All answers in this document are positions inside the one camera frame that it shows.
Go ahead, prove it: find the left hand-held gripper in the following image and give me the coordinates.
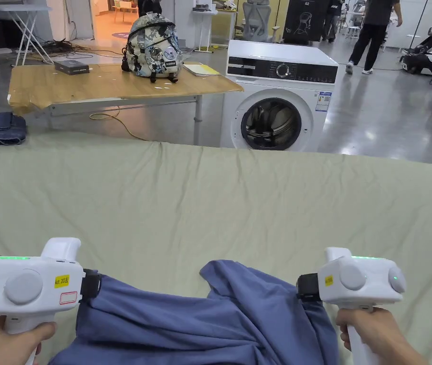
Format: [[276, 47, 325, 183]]
[[0, 237, 102, 335]]

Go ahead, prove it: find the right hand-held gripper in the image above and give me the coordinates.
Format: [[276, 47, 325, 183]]
[[295, 247, 407, 365]]

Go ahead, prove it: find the dark blue shirt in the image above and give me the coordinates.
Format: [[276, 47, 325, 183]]
[[48, 259, 341, 365]]

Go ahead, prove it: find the person's right hand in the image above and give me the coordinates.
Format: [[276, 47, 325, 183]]
[[335, 307, 430, 365]]

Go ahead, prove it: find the white washing machine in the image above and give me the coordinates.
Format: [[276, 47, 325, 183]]
[[219, 39, 339, 153]]

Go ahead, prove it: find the wooden table with backpack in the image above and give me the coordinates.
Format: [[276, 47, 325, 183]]
[[8, 13, 245, 146]]

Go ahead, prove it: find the white and black robot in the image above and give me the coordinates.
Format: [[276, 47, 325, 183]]
[[399, 0, 432, 77]]

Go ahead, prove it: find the black carton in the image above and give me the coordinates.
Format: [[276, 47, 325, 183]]
[[282, 0, 332, 43]]

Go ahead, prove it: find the white folding table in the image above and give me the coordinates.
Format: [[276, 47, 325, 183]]
[[0, 3, 55, 67]]

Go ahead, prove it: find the grey office chair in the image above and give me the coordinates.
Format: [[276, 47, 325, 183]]
[[234, 0, 282, 43]]

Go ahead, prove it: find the yellow cable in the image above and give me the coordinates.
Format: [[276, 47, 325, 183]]
[[89, 102, 148, 142]]

